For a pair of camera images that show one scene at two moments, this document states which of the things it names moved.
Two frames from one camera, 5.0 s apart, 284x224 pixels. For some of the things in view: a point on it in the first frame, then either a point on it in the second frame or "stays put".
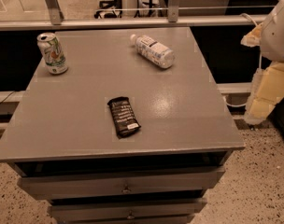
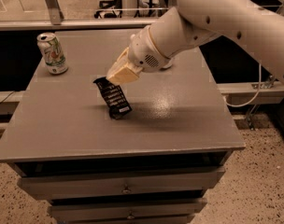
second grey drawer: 175,208 stays put
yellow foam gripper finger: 268,86 → 123,74
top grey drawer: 163,180 stays put
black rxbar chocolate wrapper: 124,119 → 113,98
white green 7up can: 52,51 stays put
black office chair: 109,8 stays put
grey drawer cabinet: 63,144 stays put
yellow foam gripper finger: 253,37 → 120,63
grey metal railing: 57,20 stays put
